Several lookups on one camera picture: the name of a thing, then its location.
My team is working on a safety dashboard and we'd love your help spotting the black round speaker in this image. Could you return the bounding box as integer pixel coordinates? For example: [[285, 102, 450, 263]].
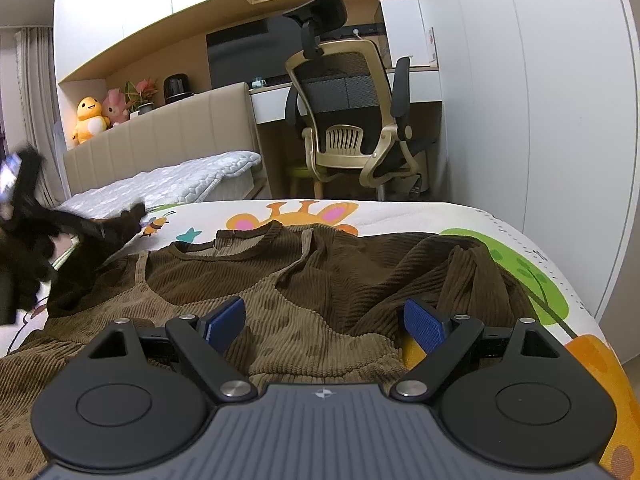
[[163, 74, 194, 106]]

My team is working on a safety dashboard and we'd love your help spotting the brown dotted corduroy dress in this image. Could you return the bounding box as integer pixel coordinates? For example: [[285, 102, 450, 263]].
[[0, 220, 541, 480]]

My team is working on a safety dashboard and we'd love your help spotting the pink bunny plush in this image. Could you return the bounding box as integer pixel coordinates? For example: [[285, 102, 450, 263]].
[[102, 88, 132, 127]]

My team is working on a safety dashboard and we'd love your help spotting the yellow duck plush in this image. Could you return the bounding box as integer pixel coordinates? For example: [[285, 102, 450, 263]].
[[71, 96, 111, 147]]

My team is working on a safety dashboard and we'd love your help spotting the beige black mesh office chair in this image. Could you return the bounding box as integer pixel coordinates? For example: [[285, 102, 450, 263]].
[[281, 0, 436, 202]]

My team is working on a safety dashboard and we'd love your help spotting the black monitor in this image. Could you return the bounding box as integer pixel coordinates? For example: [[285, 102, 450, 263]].
[[206, 14, 386, 91]]

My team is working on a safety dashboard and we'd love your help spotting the white quilted mattress pad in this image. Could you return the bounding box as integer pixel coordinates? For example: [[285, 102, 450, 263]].
[[57, 150, 263, 221]]

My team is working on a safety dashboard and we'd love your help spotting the white curtain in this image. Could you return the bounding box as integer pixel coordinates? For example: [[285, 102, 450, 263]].
[[14, 25, 72, 202]]

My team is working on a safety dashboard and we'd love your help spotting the white box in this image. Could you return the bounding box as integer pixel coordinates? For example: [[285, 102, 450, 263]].
[[380, 0, 440, 68]]

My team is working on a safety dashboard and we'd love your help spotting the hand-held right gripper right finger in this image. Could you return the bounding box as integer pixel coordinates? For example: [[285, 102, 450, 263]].
[[390, 298, 562, 403]]

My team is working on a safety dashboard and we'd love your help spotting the black power rail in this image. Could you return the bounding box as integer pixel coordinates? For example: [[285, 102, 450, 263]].
[[320, 24, 388, 42]]

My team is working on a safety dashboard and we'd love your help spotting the green stool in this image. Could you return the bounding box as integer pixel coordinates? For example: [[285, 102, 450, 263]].
[[286, 160, 326, 199]]

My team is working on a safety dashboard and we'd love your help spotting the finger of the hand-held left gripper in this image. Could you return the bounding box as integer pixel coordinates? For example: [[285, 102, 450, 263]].
[[42, 203, 147, 249]]

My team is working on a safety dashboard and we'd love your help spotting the potted plant with pink leaves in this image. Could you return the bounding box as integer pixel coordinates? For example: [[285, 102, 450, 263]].
[[122, 77, 160, 115]]

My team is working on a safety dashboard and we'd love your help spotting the cartoon animal printed blanket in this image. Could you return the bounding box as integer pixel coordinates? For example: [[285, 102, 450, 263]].
[[0, 199, 640, 480]]

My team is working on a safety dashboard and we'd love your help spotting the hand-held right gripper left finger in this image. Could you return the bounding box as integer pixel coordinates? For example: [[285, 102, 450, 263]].
[[87, 296, 253, 403]]

